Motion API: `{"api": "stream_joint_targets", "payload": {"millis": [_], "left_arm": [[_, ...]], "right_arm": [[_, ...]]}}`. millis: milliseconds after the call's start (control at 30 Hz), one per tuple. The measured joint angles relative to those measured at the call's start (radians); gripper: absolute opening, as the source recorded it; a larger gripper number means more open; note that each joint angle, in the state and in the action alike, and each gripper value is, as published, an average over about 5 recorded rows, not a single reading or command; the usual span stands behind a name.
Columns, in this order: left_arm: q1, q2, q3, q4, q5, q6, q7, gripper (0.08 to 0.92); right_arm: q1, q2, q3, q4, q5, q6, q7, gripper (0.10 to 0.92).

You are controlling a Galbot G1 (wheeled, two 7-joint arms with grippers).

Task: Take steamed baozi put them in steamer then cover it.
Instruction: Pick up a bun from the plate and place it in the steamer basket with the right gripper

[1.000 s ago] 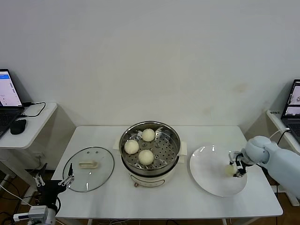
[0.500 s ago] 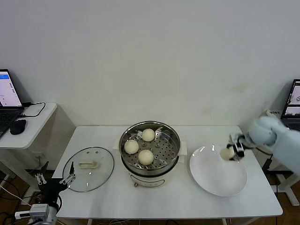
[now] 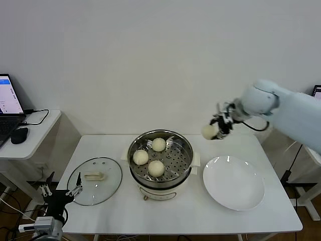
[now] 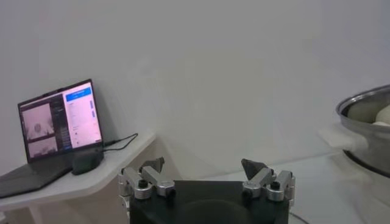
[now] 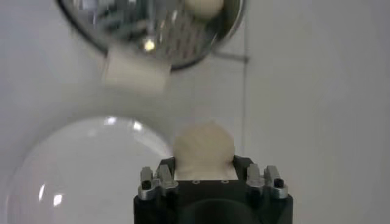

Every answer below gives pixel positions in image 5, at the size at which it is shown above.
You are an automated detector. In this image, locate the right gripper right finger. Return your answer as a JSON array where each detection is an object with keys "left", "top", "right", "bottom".
[{"left": 233, "top": 155, "right": 289, "bottom": 200}]

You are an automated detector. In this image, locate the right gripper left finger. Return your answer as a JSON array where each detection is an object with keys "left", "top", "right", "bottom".
[{"left": 137, "top": 156, "right": 179, "bottom": 201}]

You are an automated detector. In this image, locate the white steamed baozi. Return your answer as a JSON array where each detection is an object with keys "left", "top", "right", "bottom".
[
  {"left": 172, "top": 121, "right": 238, "bottom": 181},
  {"left": 184, "top": 0, "right": 225, "bottom": 19}
]

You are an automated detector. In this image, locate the perforated steel steamer basket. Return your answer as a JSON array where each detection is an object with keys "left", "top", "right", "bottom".
[{"left": 56, "top": 0, "right": 248, "bottom": 71}]

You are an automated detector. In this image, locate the white round plate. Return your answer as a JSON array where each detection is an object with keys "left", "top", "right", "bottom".
[{"left": 5, "top": 115, "right": 173, "bottom": 224}]

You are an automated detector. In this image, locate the cream electric cooker pot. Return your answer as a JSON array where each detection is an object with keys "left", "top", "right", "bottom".
[{"left": 102, "top": 45, "right": 172, "bottom": 95}]

